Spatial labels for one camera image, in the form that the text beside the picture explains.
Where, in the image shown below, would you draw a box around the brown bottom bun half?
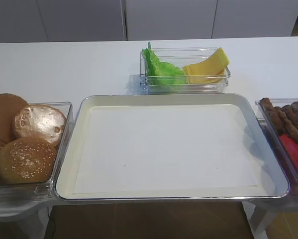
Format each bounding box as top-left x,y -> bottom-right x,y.
0,93 -> 28,143

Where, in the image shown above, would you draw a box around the red tomato slices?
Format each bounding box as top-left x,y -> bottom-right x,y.
279,134 -> 298,172

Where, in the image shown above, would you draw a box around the clear plastic lettuce cheese container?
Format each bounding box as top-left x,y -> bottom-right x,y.
140,47 -> 230,95

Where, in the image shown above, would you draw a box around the yellow cheese slices stack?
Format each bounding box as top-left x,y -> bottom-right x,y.
184,47 -> 230,84

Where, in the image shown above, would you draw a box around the green lettuce leaves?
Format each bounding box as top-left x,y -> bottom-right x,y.
141,42 -> 186,85

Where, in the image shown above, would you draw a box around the white paper tray liner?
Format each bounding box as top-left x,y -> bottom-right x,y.
74,104 -> 258,193

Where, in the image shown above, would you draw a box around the clear plastic bun container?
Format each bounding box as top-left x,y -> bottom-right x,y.
0,102 -> 73,201

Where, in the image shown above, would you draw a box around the silver metal baking tray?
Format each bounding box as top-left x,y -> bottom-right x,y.
56,94 -> 290,204

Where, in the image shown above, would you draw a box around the glossy bottom bun half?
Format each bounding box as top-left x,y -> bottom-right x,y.
12,104 -> 66,146

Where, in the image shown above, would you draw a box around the clear plastic patty tomato container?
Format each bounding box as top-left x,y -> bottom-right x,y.
256,98 -> 298,184

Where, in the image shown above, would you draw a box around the brown meat patty leftmost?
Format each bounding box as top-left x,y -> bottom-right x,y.
260,98 -> 286,135

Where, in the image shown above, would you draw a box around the sesame top bun right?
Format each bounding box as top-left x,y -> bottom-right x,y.
0,137 -> 57,184

